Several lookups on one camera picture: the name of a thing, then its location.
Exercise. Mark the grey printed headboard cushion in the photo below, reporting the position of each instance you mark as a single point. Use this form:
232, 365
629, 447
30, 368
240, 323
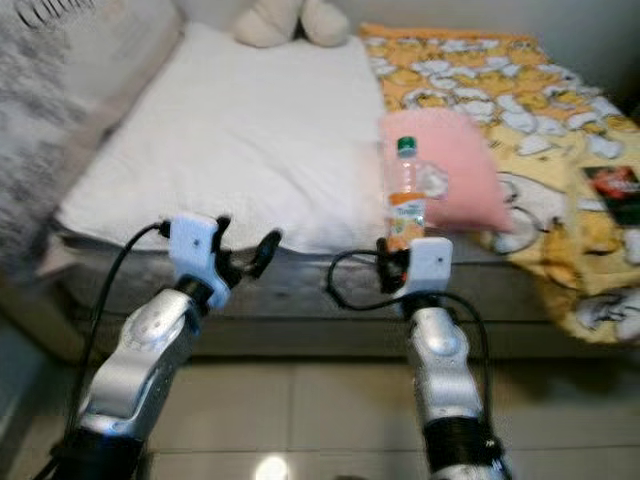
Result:
60, 120

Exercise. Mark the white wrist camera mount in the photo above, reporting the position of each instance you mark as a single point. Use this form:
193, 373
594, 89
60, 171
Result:
195, 250
430, 265

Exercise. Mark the yellow egg cartoon blanket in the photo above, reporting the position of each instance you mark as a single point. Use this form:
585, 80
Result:
560, 130

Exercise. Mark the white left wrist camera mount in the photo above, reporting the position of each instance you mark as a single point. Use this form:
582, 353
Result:
195, 250

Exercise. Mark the grey quilted mattress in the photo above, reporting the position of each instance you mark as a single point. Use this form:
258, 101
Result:
300, 300

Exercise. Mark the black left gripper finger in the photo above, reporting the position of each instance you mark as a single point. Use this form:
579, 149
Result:
223, 228
270, 252

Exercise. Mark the white quilted bed sheet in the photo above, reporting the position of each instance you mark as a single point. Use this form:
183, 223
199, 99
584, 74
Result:
230, 140

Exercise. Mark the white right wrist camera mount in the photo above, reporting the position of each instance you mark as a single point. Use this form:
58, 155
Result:
430, 265

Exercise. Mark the pink plush pillow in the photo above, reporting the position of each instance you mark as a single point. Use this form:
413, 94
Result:
465, 170

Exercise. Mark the cream plush toy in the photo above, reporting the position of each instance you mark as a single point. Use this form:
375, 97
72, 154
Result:
275, 22

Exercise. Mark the dark red cover magazine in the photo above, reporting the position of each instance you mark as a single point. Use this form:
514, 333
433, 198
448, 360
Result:
615, 190

